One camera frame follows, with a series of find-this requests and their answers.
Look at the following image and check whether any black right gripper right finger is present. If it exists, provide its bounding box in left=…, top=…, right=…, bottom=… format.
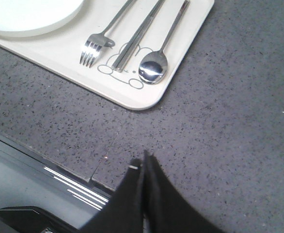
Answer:
left=143, top=150, right=223, bottom=233

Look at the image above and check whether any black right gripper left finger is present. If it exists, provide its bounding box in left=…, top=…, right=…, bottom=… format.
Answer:
left=79, top=159, right=143, bottom=233

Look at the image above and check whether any silver spoon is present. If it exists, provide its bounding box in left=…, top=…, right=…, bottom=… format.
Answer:
left=138, top=0, right=190, bottom=85

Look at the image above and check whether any silver fork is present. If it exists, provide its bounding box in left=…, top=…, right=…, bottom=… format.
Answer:
left=79, top=0, right=135, bottom=68

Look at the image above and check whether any white round plate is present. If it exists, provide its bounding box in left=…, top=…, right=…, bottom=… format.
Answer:
left=0, top=0, right=84, bottom=37

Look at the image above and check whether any cream rabbit tray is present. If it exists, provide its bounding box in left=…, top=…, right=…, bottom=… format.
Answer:
left=0, top=0, right=214, bottom=110

